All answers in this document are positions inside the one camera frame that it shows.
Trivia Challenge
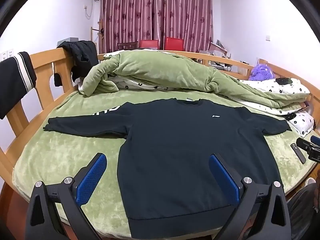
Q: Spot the wooden bed frame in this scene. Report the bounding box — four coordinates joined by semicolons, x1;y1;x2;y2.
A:
0;46;320;240

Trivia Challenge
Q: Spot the wooden coat rack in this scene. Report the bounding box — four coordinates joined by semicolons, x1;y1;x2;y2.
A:
90;17;105;53

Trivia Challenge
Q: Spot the black sweatshirt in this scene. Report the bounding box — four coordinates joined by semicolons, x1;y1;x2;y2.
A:
43;99;292;240

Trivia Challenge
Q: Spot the black garment with white stripes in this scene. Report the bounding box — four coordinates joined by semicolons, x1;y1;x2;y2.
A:
0;51;37;120

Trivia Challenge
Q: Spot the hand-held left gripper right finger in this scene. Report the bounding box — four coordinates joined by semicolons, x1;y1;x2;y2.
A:
209;152;293;240

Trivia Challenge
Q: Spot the black jacket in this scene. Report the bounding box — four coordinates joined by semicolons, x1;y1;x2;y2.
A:
54;40;99;87

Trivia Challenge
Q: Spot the green quilt with floral lining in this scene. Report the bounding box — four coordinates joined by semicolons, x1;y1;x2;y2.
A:
77;49;312;115

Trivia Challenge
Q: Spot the person's left leg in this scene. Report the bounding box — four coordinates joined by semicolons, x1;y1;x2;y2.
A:
286;182;320;240

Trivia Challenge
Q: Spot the green plush bed sheet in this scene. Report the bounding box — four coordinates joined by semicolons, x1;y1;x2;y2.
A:
12;90;318;239

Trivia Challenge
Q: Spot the black smartphone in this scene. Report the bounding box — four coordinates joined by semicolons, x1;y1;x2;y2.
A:
291;143;307;165

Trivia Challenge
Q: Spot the dark wooden chair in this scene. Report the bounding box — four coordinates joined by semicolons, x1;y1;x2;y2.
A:
117;42;138;51

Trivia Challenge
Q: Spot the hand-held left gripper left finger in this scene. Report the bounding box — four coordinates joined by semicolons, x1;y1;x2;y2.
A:
25;152;108;240

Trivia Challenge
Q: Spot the white floral pillow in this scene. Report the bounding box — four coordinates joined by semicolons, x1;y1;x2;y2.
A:
286;111;315;137

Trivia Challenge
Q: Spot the red chair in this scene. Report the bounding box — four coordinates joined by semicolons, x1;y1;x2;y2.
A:
164;37;185;51
139;39;159;50

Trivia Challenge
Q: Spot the purple plush toy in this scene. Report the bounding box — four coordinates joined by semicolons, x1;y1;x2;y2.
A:
249;64;275;81

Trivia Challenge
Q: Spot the pile of boxes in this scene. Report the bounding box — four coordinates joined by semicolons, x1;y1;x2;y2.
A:
209;40;232;58

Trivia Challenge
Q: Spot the grey box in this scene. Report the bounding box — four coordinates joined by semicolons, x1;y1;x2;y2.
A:
57;37;79;47

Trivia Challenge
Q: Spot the maroon floral curtain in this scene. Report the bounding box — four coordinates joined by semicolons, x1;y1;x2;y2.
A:
100;0;214;54

